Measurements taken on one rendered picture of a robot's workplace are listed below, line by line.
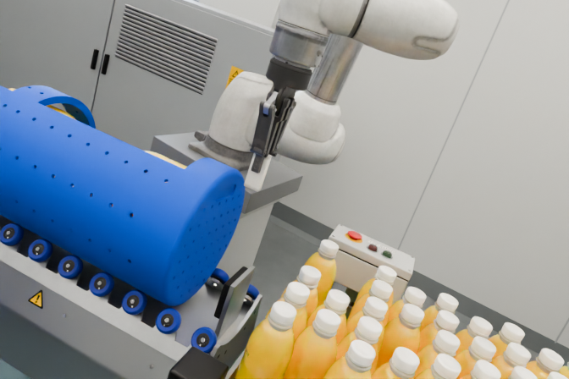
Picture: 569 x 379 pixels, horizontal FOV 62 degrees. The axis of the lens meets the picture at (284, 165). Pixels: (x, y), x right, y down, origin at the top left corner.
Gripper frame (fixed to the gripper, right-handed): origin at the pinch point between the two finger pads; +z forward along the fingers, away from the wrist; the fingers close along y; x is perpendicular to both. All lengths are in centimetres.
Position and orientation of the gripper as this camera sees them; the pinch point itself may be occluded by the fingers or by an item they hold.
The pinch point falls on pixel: (257, 170)
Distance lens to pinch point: 85.7
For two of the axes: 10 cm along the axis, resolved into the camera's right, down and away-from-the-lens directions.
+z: -3.1, 9.1, 2.8
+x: -8.9, -3.8, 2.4
